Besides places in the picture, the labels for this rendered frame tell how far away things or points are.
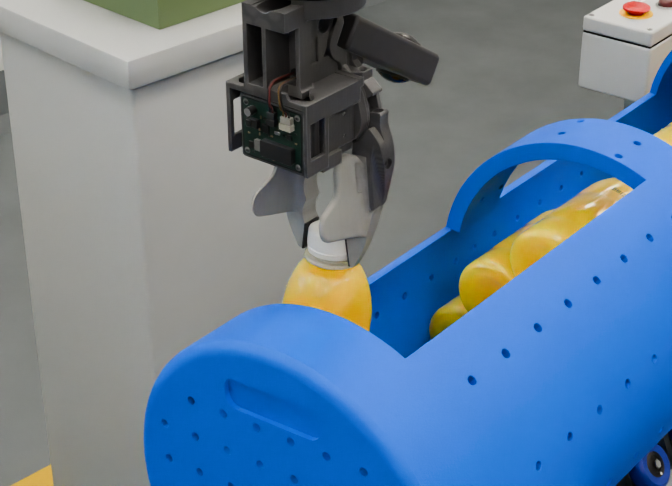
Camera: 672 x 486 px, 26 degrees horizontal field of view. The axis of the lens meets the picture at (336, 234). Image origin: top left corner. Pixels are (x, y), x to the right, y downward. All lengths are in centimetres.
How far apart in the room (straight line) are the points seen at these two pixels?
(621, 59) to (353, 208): 96
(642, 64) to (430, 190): 201
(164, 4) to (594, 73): 57
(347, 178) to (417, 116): 330
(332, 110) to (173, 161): 95
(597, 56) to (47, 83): 73
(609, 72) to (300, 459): 106
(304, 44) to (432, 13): 416
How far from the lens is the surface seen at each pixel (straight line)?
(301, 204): 106
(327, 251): 105
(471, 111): 435
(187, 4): 190
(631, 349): 113
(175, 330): 202
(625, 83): 194
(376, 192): 102
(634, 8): 195
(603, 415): 110
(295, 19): 94
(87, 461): 230
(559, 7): 521
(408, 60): 104
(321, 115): 95
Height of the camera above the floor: 177
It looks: 29 degrees down
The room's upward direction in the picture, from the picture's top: straight up
